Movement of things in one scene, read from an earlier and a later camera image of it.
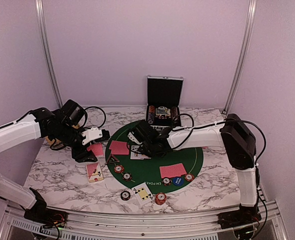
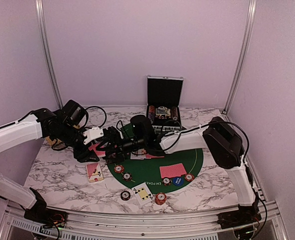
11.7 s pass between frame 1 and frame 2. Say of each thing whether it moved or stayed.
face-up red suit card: moved
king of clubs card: stayed
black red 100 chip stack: stayed
